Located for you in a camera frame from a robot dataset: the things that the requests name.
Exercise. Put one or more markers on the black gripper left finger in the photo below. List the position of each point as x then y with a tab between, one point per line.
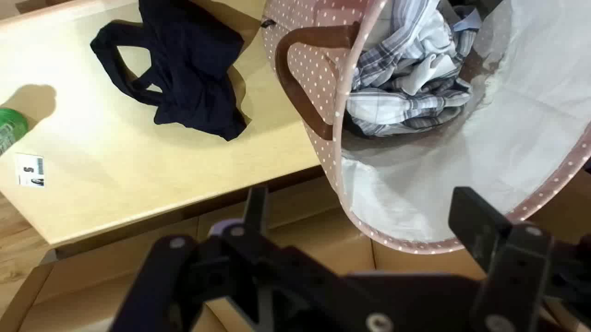
168	277

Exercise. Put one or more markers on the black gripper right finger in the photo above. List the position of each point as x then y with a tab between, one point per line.
511	264

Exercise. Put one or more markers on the checkered shirt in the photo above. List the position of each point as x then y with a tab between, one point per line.
408	93

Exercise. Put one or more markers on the pink polka-dot laundry bag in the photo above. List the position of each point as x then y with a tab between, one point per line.
308	67

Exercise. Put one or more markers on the brown cardboard box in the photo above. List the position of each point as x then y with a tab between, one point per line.
86	288

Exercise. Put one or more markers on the white paper label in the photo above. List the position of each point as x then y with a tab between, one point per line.
33	170

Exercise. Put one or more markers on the dark navy garment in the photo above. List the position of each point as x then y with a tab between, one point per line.
192	61

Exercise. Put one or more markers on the green plastic bottle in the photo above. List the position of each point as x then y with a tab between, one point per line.
11	126

